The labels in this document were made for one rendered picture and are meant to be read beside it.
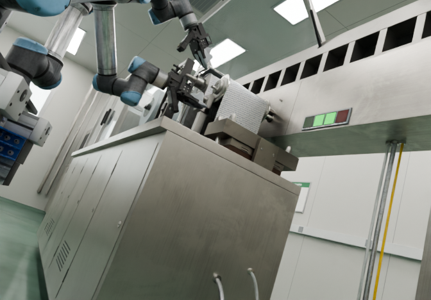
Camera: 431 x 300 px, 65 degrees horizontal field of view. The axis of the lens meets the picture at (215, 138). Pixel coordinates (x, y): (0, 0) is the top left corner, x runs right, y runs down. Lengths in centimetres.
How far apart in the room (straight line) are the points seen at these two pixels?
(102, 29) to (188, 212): 74
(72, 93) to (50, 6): 614
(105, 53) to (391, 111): 106
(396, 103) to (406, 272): 268
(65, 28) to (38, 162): 533
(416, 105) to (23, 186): 638
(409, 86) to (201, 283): 96
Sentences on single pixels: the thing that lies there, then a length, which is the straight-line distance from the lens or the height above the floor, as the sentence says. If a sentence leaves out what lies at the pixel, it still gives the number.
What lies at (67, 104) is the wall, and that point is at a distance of 704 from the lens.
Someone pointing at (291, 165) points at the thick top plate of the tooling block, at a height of 99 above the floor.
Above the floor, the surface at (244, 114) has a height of 117.
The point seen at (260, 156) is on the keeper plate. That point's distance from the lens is 139.
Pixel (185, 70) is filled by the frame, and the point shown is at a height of 136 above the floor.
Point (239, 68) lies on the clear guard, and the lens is 242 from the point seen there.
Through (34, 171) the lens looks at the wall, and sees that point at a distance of 689.
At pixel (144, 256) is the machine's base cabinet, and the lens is 116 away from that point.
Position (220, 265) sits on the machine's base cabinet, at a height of 51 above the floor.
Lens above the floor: 57
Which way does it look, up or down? 16 degrees up
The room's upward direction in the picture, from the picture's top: 20 degrees clockwise
